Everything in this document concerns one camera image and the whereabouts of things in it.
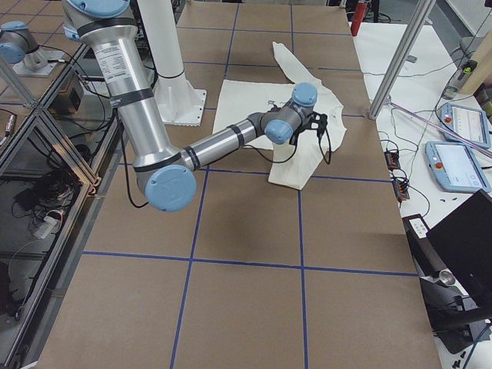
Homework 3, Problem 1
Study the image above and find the cream long sleeve printed shirt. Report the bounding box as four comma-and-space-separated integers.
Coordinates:
213, 42, 346, 190

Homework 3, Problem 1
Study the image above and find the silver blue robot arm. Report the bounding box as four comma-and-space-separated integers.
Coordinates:
1, 21, 65, 76
62, 1, 317, 211

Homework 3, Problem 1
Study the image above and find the small orange circuit board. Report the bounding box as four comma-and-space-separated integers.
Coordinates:
384, 151, 401, 171

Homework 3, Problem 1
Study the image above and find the pink reacher grabber stick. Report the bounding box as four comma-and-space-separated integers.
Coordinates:
382, 95, 492, 151

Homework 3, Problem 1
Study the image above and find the near blue teach pendant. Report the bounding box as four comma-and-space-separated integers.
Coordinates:
424, 141, 491, 193

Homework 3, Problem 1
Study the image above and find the blue teach pendant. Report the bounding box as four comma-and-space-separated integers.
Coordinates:
437, 103, 491, 149
424, 141, 491, 193

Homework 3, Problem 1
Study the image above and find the red cylinder tube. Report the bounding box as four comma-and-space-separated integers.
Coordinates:
351, 0, 367, 37

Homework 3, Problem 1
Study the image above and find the far blue teach pendant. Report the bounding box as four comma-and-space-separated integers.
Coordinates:
437, 103, 491, 149

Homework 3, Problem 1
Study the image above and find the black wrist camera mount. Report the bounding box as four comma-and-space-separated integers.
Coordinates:
289, 112, 328, 146

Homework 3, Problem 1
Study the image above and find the aluminium frame post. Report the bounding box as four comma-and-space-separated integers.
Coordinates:
368, 0, 436, 120

